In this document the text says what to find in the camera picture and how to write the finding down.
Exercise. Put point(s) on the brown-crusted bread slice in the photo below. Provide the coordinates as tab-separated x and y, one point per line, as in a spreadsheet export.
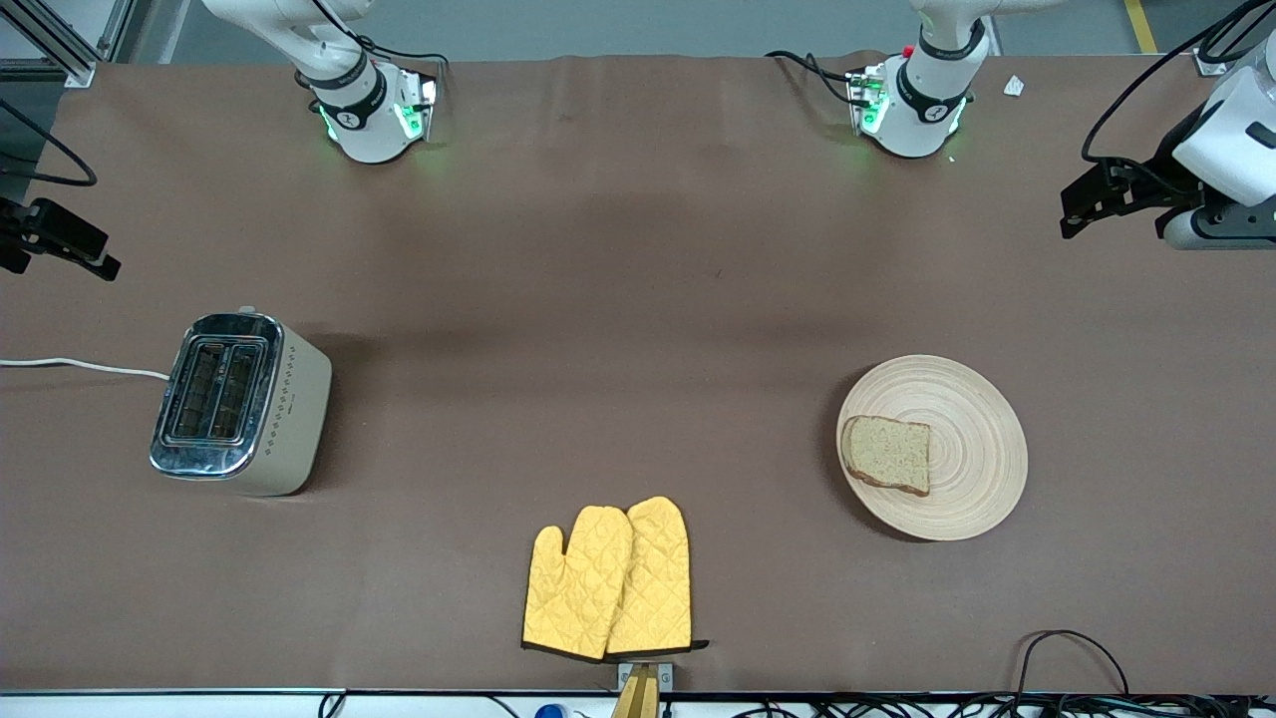
887	454

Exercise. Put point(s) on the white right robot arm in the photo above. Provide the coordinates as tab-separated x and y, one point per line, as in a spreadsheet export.
364	110

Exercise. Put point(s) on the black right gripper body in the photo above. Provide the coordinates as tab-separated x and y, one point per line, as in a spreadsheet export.
14	230

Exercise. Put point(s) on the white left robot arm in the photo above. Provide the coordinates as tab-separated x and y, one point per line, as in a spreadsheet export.
922	100

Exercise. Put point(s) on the aluminium frame profile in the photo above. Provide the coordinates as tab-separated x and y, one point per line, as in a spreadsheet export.
75	70

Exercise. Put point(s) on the metal corner bracket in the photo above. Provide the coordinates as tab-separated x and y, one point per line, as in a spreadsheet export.
1211	65

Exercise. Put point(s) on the round light wooden plate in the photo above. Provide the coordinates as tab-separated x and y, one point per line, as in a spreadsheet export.
972	439

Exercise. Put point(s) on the beige chrome two-slot toaster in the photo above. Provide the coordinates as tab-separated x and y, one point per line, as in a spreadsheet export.
289	419

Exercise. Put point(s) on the small white paper scrap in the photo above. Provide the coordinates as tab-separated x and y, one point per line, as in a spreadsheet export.
1014	86

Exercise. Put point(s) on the brown table cover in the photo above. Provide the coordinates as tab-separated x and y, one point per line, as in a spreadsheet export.
618	249

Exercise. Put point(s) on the yellow quilted oven mitt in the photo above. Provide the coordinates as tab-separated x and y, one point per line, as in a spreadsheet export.
658	578
573	588

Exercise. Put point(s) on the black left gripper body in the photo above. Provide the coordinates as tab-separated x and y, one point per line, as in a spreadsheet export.
1162	169

